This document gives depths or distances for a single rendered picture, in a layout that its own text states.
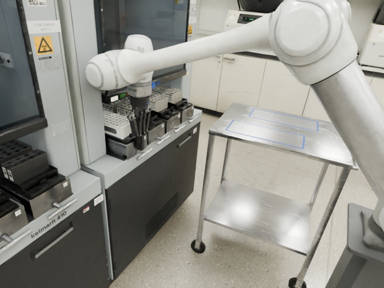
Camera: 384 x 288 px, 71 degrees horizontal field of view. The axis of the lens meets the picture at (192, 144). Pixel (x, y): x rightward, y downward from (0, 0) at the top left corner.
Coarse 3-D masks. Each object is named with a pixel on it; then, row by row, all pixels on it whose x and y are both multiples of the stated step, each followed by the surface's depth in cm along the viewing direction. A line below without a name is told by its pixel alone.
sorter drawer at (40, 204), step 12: (0, 180) 82; (48, 180) 82; (60, 180) 83; (12, 192) 78; (24, 192) 77; (36, 192) 77; (48, 192) 80; (60, 192) 84; (24, 204) 78; (36, 204) 77; (48, 204) 81; (72, 204) 84; (36, 216) 79; (48, 216) 78
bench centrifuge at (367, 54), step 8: (376, 16) 264; (376, 24) 262; (368, 32) 269; (376, 32) 246; (368, 40) 248; (376, 40) 245; (368, 48) 249; (376, 48) 246; (360, 56) 271; (368, 56) 251; (376, 56) 249; (368, 64) 254; (376, 64) 251
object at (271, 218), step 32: (224, 128) 125; (256, 128) 128; (288, 128) 131; (320, 128) 134; (224, 160) 176; (320, 160) 108; (224, 192) 170; (256, 192) 173; (224, 224) 146; (256, 224) 148; (288, 224) 149; (320, 224) 122
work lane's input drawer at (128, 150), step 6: (108, 138) 111; (114, 138) 110; (126, 138) 110; (132, 138) 110; (108, 144) 112; (114, 144) 110; (120, 144) 108; (126, 144) 108; (132, 144) 110; (114, 150) 111; (120, 150) 110; (126, 150) 108; (132, 150) 111; (138, 150) 114; (150, 150) 116; (132, 156) 112; (144, 156) 113
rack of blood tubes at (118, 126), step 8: (104, 112) 120; (104, 120) 113; (112, 120) 113; (120, 120) 114; (128, 120) 114; (104, 128) 118; (112, 128) 119; (120, 128) 107; (128, 128) 110; (120, 136) 109
